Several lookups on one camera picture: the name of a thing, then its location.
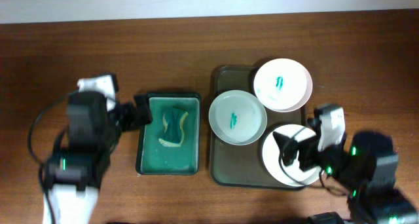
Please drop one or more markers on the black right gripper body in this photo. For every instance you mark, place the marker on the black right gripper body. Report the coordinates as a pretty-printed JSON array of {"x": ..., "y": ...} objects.
[{"x": 328, "y": 160}]

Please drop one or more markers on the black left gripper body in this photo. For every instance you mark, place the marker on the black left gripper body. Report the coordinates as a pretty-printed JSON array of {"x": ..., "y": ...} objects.
[{"x": 126, "y": 120}]

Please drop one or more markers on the cream white plate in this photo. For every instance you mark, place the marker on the cream white plate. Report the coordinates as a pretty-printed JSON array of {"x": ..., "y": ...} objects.
[{"x": 271, "y": 153}]

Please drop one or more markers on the green yellow scrub sponge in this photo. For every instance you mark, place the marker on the green yellow scrub sponge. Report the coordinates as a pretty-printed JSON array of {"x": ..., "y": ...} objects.
[{"x": 173, "y": 120}]

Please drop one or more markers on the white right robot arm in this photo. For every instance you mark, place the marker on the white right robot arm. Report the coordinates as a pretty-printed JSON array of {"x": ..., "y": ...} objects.
[{"x": 366, "y": 171}]

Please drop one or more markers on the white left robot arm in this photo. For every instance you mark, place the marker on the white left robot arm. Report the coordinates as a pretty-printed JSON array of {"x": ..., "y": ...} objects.
[{"x": 82, "y": 153}]

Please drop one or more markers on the dark grey serving tray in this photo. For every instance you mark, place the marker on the dark grey serving tray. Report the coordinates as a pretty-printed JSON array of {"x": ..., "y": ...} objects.
[{"x": 242, "y": 165}]

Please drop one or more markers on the green rectangular tray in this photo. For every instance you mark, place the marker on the green rectangular tray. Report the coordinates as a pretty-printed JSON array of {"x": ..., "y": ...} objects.
[{"x": 155, "y": 159}]

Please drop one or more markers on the pink white plate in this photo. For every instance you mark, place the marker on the pink white plate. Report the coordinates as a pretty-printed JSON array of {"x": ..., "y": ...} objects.
[{"x": 283, "y": 85}]

